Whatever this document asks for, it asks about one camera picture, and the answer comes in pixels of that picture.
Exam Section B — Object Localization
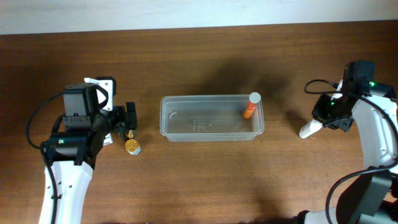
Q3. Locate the clear plastic container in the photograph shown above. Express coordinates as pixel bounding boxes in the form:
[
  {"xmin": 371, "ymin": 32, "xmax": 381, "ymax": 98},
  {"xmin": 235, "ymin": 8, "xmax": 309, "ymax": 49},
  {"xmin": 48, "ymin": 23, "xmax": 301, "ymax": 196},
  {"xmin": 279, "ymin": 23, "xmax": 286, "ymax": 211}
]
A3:
[{"xmin": 160, "ymin": 95, "xmax": 265, "ymax": 142}]

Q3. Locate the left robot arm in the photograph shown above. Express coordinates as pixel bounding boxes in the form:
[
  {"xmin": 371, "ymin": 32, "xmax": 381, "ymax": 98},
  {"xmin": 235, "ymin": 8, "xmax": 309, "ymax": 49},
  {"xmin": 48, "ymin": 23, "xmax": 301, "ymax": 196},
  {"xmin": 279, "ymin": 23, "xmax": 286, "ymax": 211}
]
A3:
[{"xmin": 39, "ymin": 83, "xmax": 137, "ymax": 223}]

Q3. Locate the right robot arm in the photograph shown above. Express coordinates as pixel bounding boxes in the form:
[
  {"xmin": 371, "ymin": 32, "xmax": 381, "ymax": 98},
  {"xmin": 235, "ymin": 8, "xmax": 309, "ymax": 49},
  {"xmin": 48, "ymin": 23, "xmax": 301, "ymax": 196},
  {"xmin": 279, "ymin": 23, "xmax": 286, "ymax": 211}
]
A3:
[{"xmin": 295, "ymin": 60, "xmax": 397, "ymax": 223}]

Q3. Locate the white spray bottle clear cap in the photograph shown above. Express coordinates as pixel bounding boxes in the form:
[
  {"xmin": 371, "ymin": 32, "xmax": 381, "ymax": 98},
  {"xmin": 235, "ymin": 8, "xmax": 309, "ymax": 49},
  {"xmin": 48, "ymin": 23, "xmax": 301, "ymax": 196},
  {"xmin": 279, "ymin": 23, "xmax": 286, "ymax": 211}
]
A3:
[{"xmin": 299, "ymin": 119, "xmax": 323, "ymax": 139}]

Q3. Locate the white Panadol box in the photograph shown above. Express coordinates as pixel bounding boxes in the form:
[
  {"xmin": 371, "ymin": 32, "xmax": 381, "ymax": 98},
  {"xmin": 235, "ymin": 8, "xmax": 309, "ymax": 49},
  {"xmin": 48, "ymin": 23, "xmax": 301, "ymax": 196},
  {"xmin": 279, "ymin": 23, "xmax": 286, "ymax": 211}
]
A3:
[{"xmin": 103, "ymin": 133, "xmax": 113, "ymax": 146}]

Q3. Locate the orange tube white cap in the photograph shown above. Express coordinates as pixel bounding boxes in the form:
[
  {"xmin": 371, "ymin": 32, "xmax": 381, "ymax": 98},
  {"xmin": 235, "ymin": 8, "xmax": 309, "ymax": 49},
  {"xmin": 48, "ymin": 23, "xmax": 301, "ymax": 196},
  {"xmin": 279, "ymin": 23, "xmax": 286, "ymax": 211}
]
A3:
[{"xmin": 243, "ymin": 92, "xmax": 261, "ymax": 119}]

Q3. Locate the small jar gold lid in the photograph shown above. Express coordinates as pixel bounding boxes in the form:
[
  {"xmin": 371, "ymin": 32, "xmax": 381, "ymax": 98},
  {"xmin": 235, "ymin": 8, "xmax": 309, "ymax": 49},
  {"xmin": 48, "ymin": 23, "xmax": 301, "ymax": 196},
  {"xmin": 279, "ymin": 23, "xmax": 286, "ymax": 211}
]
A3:
[{"xmin": 125, "ymin": 139, "xmax": 141, "ymax": 155}]

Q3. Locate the dark bottle white cap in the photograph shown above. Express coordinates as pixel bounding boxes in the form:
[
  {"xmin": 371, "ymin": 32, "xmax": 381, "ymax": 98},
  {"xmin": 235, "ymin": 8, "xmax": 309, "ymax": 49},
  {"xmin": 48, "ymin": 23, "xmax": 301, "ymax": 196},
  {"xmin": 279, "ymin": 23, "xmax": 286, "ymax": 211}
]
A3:
[{"xmin": 126, "ymin": 130, "xmax": 135, "ymax": 139}]

